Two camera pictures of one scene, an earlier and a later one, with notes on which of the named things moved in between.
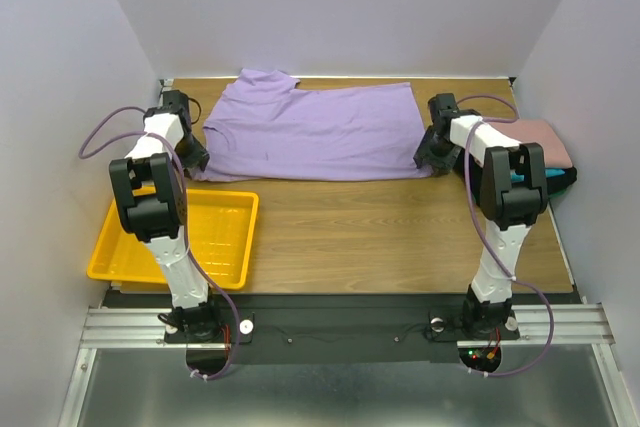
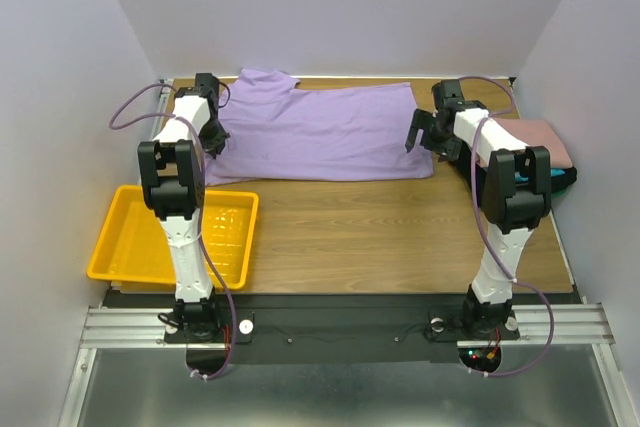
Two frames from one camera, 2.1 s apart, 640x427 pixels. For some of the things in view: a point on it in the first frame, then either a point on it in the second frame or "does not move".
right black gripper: x=429 y=155 to x=425 y=130
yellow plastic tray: x=220 y=227 does not move
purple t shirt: x=271 y=129 does not move
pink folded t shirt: x=540 y=131 does not move
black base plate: x=336 y=326 does not move
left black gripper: x=199 y=156 to x=215 y=146
